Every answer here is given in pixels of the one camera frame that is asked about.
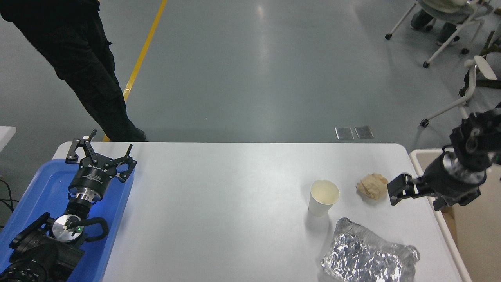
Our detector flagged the large pale bin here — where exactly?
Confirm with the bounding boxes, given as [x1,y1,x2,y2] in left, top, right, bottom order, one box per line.
[408,148,501,282]

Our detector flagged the black floor cables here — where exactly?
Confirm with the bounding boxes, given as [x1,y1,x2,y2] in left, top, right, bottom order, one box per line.
[0,178,19,230]

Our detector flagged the white wheeled chair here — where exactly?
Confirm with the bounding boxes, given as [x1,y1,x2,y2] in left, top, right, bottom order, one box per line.
[384,0,492,69]

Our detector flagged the crumpled tan paper ball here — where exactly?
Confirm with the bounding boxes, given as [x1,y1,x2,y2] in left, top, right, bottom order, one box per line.
[355,173,389,201]

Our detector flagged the crumpled silver foil tray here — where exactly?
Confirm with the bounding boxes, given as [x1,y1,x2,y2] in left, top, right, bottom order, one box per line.
[320,218,420,282]

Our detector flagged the small white table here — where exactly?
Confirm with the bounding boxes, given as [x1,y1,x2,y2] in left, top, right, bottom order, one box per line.
[0,126,17,152]

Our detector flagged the blue plastic tray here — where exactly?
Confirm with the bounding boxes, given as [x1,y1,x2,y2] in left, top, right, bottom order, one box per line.
[0,159,135,282]

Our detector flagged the seated person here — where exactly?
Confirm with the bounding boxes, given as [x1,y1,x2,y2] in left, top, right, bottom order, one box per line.
[410,8,459,46]

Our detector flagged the white paper cup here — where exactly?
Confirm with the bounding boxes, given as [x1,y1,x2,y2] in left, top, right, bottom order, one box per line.
[308,179,340,218]

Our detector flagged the white chair with armrest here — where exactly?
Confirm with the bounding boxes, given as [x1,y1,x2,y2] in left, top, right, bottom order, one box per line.
[420,55,501,128]

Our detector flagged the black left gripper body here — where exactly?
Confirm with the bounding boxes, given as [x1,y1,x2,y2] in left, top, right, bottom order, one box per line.
[68,163,118,199]

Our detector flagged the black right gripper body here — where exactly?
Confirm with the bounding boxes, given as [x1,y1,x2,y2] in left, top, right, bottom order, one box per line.
[422,155,484,197]

